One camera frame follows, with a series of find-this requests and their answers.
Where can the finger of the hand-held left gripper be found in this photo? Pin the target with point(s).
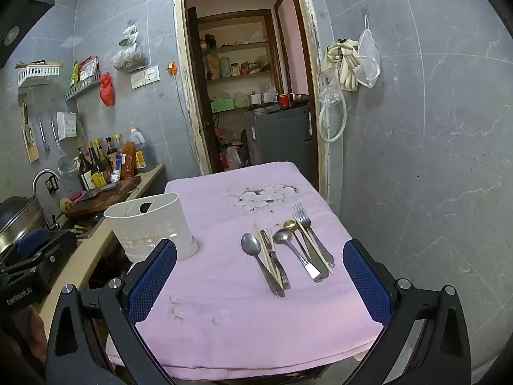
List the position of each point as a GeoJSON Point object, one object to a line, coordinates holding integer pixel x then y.
{"type": "Point", "coordinates": [60, 244]}

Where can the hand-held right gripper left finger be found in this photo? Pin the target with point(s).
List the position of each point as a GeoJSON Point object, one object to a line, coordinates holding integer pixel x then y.
{"type": "Point", "coordinates": [152, 280]}

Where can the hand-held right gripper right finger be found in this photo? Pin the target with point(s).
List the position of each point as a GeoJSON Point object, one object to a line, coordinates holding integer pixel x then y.
{"type": "Point", "coordinates": [366, 284]}

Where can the white plastic utensil holder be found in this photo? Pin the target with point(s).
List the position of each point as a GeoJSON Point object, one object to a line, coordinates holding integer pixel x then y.
{"type": "Point", "coordinates": [160, 224]}

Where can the silver fork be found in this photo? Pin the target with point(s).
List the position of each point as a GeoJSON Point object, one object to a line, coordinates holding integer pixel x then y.
{"type": "Point", "coordinates": [297, 215]}
{"type": "Point", "coordinates": [305, 220]}

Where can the silver spoon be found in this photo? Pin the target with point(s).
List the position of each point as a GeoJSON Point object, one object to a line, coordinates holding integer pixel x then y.
{"type": "Point", "coordinates": [282, 236]}
{"type": "Point", "coordinates": [251, 245]}

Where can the gold spoon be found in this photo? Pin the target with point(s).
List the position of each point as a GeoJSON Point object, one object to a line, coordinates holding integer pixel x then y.
{"type": "Point", "coordinates": [289, 224]}

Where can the metal peeler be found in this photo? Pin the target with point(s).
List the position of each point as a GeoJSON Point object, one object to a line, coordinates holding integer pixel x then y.
{"type": "Point", "coordinates": [265, 240]}

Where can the person's left forearm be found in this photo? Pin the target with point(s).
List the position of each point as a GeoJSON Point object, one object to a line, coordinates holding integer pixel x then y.
{"type": "Point", "coordinates": [24, 337]}

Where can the beige kitchen counter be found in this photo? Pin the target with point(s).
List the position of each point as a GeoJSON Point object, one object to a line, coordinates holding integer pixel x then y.
{"type": "Point", "coordinates": [96, 240]}

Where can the steel pot with lid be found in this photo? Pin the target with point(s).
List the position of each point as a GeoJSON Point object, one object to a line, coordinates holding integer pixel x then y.
{"type": "Point", "coordinates": [18, 216]}

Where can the wooden cutting board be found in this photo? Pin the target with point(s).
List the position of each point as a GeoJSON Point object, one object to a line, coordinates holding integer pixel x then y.
{"type": "Point", "coordinates": [108, 196]}

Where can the metal faucet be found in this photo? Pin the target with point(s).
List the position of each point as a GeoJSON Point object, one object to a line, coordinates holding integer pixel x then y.
{"type": "Point", "coordinates": [40, 176]}

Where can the metal strainer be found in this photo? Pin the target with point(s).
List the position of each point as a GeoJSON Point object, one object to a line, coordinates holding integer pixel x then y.
{"type": "Point", "coordinates": [66, 166]}

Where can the pink floral tablecloth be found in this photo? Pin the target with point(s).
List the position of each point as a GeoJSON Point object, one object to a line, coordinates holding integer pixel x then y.
{"type": "Point", "coordinates": [224, 313]}

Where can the row of sauce bottles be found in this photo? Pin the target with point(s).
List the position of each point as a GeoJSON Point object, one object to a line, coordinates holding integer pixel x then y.
{"type": "Point", "coordinates": [96, 168]}

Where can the hanging metal utensil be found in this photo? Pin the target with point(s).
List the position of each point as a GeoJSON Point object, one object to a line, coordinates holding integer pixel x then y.
{"type": "Point", "coordinates": [45, 140]}

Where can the orange packet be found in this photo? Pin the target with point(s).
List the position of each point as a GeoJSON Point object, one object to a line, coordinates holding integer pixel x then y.
{"type": "Point", "coordinates": [128, 162]}

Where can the hanging wooden board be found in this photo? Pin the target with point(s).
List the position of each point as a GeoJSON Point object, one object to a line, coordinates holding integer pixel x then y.
{"type": "Point", "coordinates": [30, 140]}

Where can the large oil jug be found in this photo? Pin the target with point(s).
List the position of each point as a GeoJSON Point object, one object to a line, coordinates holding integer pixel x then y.
{"type": "Point", "coordinates": [138, 148]}

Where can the red and white plastic bag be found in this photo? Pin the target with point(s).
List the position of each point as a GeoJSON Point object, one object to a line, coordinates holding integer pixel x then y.
{"type": "Point", "coordinates": [232, 156]}

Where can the grey refrigerator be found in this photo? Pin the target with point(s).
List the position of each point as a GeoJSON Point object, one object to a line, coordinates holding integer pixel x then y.
{"type": "Point", "coordinates": [280, 136]}

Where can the red seasoning packet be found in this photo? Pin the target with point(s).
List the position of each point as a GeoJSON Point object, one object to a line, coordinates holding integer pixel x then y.
{"type": "Point", "coordinates": [87, 68]}

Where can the green box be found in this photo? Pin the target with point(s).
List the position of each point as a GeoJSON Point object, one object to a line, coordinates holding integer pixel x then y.
{"type": "Point", "coordinates": [221, 105]}

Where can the clear plastic bag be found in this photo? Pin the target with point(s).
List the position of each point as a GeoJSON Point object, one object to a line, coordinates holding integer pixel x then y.
{"type": "Point", "coordinates": [329, 93]}

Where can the metal bowl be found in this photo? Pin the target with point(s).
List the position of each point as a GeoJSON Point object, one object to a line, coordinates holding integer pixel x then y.
{"type": "Point", "coordinates": [299, 97]}

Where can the hanging bag of dried goods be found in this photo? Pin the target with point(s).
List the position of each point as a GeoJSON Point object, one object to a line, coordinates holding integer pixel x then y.
{"type": "Point", "coordinates": [129, 56]}

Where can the red cup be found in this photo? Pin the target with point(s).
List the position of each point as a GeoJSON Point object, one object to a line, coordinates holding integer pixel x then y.
{"type": "Point", "coordinates": [284, 100]}

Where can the white mesh bag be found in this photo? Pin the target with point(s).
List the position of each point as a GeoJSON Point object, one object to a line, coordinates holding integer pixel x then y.
{"type": "Point", "coordinates": [368, 62]}

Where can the green jar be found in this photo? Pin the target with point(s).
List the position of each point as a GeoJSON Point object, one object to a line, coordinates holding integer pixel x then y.
{"type": "Point", "coordinates": [225, 68]}

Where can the black range hood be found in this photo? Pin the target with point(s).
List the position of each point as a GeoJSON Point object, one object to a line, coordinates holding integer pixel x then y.
{"type": "Point", "coordinates": [20, 16]}

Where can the wooden shelf unit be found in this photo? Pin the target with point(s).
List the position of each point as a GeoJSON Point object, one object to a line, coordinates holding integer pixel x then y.
{"type": "Point", "coordinates": [236, 46]}

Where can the white wall calendar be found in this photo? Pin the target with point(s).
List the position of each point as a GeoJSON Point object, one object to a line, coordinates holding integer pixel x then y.
{"type": "Point", "coordinates": [67, 125]}

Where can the metal wall shelf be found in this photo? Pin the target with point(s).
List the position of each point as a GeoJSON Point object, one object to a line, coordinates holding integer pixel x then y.
{"type": "Point", "coordinates": [82, 86]}

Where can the wooden door frame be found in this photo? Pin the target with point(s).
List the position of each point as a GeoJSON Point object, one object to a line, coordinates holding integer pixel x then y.
{"type": "Point", "coordinates": [320, 128]}

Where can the white wall basket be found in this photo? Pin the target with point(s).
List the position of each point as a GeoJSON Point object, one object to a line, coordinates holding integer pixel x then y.
{"type": "Point", "coordinates": [38, 73]}

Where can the white wall socket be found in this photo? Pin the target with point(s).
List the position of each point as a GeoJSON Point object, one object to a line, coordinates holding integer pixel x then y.
{"type": "Point", "coordinates": [145, 77]}

